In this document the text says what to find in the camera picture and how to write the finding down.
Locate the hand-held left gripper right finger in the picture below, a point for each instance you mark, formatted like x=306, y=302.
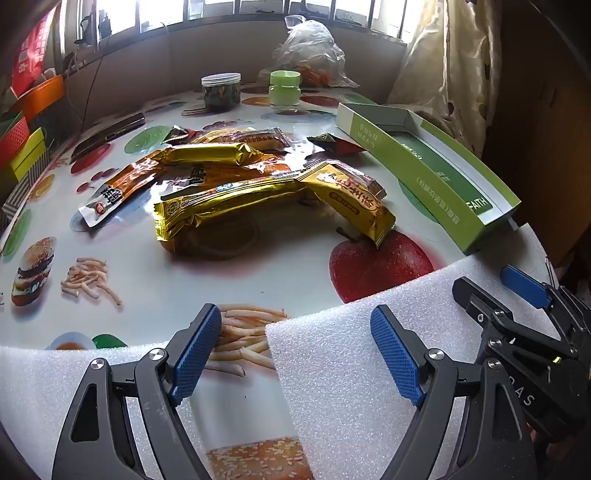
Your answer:
x=397, y=355

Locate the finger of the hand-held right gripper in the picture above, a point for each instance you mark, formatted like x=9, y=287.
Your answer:
x=475, y=300
x=526, y=286

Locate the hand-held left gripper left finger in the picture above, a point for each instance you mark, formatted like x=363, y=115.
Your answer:
x=198, y=350

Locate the green and white box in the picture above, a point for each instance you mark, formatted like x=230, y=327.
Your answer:
x=415, y=175

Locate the gold long snack packet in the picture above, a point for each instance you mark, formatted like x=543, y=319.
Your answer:
x=221, y=203
x=207, y=154

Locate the yellow peanut snack packet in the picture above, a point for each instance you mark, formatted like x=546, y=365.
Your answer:
x=351, y=203

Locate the red triangular snack packet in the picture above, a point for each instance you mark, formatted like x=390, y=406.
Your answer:
x=339, y=144
x=178, y=134

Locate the white foam sheet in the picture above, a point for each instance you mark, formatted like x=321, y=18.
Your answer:
x=37, y=369
x=332, y=369

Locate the fruit printed tablecloth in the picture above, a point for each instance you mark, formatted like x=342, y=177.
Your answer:
x=277, y=267

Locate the brown wooden cabinet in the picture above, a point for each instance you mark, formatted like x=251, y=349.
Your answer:
x=531, y=115

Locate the black smartphone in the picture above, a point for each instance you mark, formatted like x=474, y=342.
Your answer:
x=106, y=138

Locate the black and white striped box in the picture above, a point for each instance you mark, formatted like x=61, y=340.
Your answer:
x=18, y=194

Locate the cream patterned curtain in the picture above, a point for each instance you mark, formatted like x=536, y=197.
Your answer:
x=443, y=60

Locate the dark jar with clear lid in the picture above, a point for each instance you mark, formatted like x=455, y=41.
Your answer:
x=220, y=94

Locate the yellow-green box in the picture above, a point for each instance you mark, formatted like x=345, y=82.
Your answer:
x=30, y=152

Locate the orange fruit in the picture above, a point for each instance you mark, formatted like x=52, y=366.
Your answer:
x=307, y=74
x=323, y=78

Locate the green jar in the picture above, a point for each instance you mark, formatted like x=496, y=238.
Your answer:
x=285, y=87

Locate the red basket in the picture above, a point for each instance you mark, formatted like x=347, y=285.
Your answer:
x=14, y=138

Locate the orange box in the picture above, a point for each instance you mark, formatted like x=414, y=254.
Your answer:
x=44, y=94

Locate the clear plastic bag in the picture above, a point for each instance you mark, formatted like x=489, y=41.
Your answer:
x=309, y=46

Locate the red packaging bag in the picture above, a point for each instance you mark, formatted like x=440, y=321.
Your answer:
x=32, y=50

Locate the barred window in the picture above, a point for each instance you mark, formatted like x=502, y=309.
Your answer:
x=221, y=7

